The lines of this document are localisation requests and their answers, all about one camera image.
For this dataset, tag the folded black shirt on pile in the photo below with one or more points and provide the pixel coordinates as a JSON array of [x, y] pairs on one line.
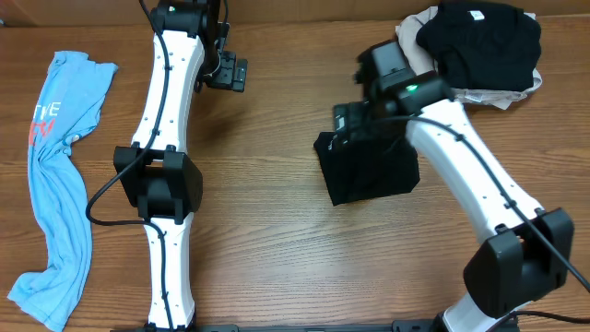
[[483, 45]]

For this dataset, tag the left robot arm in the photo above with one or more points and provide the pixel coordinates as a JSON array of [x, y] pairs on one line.
[[155, 171]]

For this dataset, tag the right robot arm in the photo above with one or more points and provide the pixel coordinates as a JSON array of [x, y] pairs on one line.
[[524, 249]]

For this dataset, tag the black t-shirt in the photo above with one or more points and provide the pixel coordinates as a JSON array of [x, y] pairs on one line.
[[368, 169]]

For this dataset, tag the light blue cloth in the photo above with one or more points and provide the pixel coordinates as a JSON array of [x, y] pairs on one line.
[[67, 110]]

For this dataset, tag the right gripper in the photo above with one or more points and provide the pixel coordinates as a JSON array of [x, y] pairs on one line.
[[356, 111]]

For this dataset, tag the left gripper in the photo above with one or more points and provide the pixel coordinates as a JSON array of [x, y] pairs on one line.
[[226, 78]]

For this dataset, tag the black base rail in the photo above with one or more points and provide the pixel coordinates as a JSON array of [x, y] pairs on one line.
[[313, 328]]

